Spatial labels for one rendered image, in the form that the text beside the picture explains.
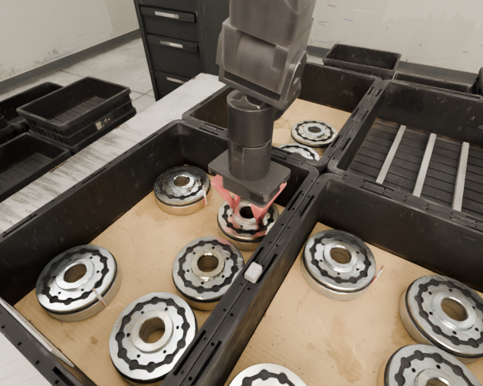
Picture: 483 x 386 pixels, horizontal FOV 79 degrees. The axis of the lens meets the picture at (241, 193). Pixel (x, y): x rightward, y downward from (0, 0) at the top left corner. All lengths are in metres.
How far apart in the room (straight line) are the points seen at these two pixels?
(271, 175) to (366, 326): 0.24
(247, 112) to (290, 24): 0.10
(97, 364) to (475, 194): 0.69
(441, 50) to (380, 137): 2.85
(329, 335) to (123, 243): 0.34
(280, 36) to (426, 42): 3.32
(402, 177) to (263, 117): 0.41
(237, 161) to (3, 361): 0.50
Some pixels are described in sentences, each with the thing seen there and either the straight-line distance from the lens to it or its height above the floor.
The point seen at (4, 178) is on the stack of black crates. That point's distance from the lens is 1.63.
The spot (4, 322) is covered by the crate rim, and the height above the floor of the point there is 0.93.
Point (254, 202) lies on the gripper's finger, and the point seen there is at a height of 0.94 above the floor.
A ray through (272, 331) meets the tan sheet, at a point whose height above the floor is 0.83.
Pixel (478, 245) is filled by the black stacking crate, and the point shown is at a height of 0.91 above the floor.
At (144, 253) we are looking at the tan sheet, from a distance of 0.50.
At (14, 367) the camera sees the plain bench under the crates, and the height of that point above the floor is 0.70.
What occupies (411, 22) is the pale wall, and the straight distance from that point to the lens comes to 3.54.
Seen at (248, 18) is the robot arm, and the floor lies 1.16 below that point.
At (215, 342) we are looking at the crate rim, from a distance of 0.31.
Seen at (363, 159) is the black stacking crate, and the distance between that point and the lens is 0.69.
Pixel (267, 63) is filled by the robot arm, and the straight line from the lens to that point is 0.30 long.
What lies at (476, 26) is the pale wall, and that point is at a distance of 3.56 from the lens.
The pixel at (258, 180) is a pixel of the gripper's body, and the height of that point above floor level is 0.96.
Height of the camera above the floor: 1.22
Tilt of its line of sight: 45 degrees down
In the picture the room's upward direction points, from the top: straight up
